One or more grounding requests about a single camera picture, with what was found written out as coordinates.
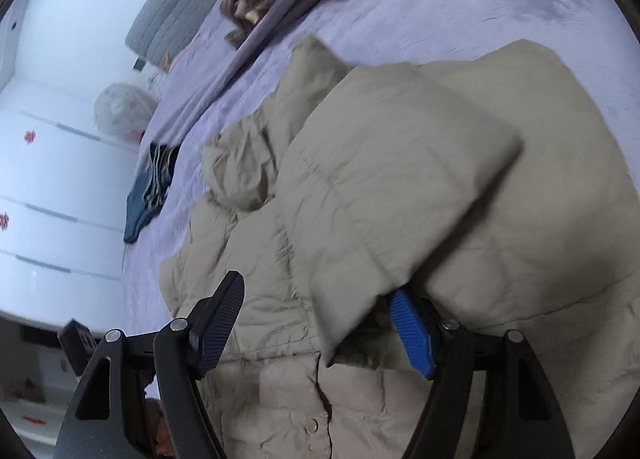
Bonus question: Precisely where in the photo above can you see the purple bed blanket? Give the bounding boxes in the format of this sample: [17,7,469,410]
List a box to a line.
[122,0,626,385]

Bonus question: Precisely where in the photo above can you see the white wardrobe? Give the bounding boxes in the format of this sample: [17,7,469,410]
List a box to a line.
[0,79,146,335]

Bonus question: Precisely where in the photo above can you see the beige puffer jacket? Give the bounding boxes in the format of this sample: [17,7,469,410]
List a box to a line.
[159,35,640,459]

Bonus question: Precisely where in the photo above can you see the folded blue jeans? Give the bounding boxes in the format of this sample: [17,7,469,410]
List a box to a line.
[123,142,181,244]

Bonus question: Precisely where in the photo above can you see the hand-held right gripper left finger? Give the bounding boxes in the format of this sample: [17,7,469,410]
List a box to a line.
[52,270,246,459]

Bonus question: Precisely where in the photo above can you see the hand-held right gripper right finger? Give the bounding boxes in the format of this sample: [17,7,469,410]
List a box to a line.
[388,288,577,459]

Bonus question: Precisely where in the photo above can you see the white patterned balloon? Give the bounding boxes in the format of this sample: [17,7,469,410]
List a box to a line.
[93,82,160,144]

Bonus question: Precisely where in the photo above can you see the folded lilac duvet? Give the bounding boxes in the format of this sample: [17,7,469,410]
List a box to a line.
[145,0,326,140]

